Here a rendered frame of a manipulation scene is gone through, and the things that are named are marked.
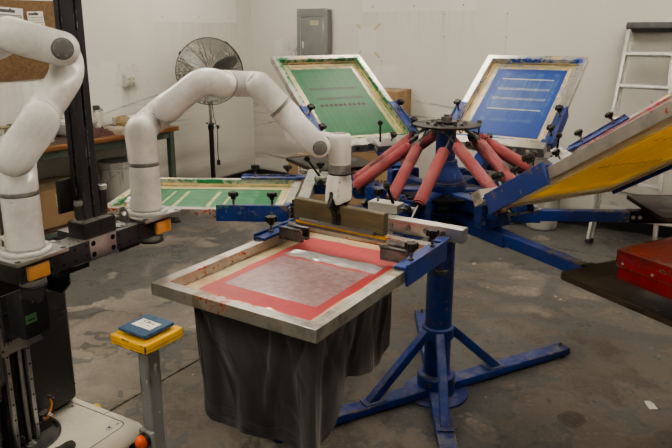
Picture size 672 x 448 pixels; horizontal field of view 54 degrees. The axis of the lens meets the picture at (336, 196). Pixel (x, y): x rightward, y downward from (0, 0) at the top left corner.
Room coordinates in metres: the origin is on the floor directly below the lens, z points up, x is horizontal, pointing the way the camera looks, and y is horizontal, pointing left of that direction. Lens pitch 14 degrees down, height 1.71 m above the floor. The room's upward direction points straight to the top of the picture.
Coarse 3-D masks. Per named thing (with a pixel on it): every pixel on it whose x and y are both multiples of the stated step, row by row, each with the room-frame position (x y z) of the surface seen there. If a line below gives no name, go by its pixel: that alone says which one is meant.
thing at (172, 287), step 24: (360, 240) 2.29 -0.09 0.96; (408, 240) 2.20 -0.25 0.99; (216, 264) 1.98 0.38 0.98; (168, 288) 1.76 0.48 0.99; (192, 288) 1.75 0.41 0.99; (384, 288) 1.78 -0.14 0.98; (216, 312) 1.66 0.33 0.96; (240, 312) 1.62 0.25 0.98; (264, 312) 1.59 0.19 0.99; (336, 312) 1.59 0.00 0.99; (360, 312) 1.67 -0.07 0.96; (312, 336) 1.49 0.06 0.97
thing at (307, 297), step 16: (352, 256) 2.13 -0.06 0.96; (368, 256) 2.13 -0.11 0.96; (320, 272) 1.97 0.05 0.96; (336, 272) 1.97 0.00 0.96; (352, 272) 1.97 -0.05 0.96; (384, 272) 1.97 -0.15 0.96; (288, 288) 1.84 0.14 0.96; (304, 288) 1.84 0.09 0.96; (320, 288) 1.84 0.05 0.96; (336, 288) 1.84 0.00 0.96; (352, 288) 1.84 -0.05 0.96; (256, 304) 1.72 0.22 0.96; (272, 304) 1.72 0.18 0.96; (288, 304) 1.72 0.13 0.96; (304, 304) 1.72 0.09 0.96; (320, 304) 1.72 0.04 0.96
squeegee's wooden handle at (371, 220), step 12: (300, 204) 2.20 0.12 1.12; (312, 204) 2.17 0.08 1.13; (324, 204) 2.14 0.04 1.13; (300, 216) 2.20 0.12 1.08; (312, 216) 2.17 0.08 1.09; (324, 216) 2.14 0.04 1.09; (348, 216) 2.09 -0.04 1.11; (360, 216) 2.07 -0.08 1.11; (372, 216) 2.04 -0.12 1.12; (384, 216) 2.02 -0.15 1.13; (360, 228) 2.06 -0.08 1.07; (372, 228) 2.04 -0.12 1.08; (384, 228) 2.02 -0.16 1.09
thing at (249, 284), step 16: (320, 240) 2.30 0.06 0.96; (272, 256) 2.13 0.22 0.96; (288, 256) 2.13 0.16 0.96; (336, 256) 2.13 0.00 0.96; (240, 272) 1.97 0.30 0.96; (256, 272) 1.97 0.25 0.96; (272, 272) 1.97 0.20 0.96; (288, 272) 1.97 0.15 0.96; (304, 272) 1.97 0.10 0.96; (208, 288) 1.84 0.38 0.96; (224, 288) 1.84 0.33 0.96; (240, 288) 1.84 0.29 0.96; (256, 288) 1.84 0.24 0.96; (272, 288) 1.84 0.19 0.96
